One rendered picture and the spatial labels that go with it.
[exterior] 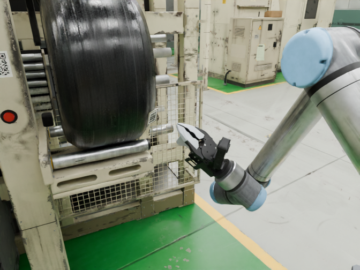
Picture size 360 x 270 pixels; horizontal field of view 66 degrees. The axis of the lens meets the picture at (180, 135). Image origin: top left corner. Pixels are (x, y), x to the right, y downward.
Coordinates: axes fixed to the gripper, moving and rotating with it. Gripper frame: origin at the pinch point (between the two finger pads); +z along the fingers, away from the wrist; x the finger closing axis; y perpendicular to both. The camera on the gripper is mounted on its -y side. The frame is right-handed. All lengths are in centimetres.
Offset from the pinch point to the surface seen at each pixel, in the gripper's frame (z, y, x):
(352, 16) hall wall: -402, 211, 1124
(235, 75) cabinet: -114, 253, 405
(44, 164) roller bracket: 22.0, 30.6, -22.8
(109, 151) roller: 9.1, 29.2, -6.4
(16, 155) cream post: 31, 41, -22
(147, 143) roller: 0.1, 25.4, 4.0
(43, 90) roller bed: 46, 61, 13
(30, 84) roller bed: 51, 60, 11
